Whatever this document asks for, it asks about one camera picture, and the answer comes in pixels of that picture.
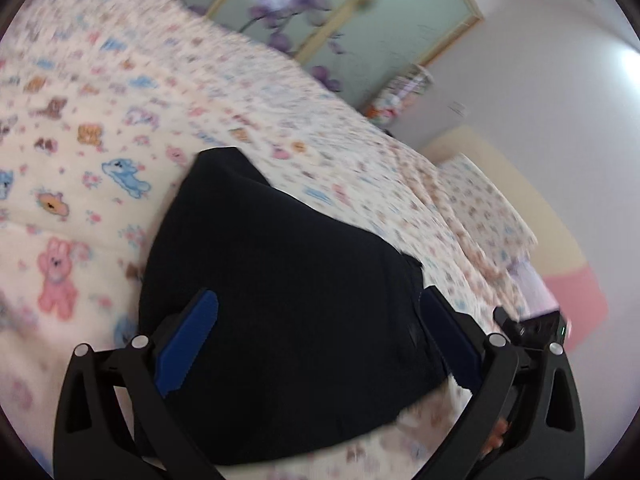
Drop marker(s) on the printed pillow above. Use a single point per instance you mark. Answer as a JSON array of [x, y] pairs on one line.
[[480, 210]]

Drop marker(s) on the fluffy animal print blanket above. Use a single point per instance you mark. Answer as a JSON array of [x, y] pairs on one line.
[[75, 185]]

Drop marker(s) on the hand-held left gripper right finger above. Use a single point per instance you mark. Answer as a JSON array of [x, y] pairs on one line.
[[450, 332]]

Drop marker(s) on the cream padded headboard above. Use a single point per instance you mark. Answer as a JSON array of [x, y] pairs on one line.
[[540, 195]]

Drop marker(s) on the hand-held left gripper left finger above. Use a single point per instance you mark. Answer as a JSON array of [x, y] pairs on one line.
[[190, 335]]

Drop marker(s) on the white wall socket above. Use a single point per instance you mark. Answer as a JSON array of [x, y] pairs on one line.
[[457, 108]]

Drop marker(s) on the black pants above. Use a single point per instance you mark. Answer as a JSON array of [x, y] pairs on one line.
[[280, 310]]

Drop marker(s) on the clear bin of plush toys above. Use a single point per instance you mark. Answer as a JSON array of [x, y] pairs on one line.
[[400, 95]]

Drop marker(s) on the floral glass sliding wardrobe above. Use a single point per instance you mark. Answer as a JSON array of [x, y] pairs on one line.
[[380, 15]]

